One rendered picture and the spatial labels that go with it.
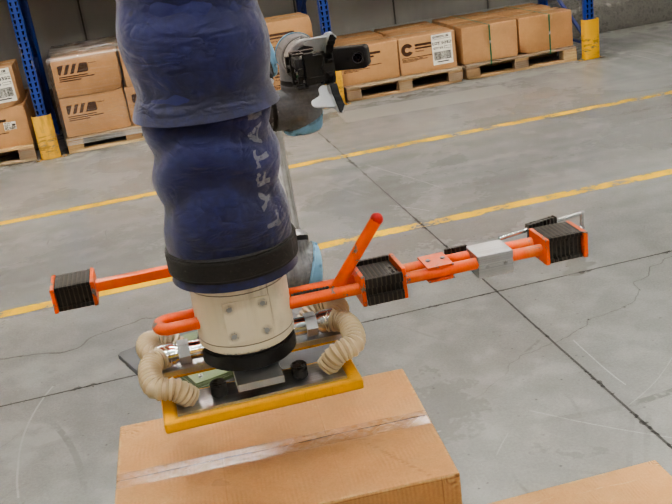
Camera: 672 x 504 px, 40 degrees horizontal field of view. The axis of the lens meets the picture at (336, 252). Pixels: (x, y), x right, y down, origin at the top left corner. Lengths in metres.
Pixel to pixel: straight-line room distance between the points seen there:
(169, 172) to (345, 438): 0.62
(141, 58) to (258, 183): 0.26
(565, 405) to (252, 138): 2.37
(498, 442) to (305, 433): 1.69
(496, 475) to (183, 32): 2.22
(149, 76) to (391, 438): 0.79
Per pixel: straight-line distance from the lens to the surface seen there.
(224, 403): 1.56
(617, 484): 2.29
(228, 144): 1.43
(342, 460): 1.71
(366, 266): 1.68
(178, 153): 1.44
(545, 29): 9.74
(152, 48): 1.41
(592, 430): 3.47
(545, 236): 1.73
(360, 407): 1.85
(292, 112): 2.05
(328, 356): 1.57
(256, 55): 1.44
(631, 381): 3.77
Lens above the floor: 1.89
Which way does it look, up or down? 21 degrees down
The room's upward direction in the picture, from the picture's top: 8 degrees counter-clockwise
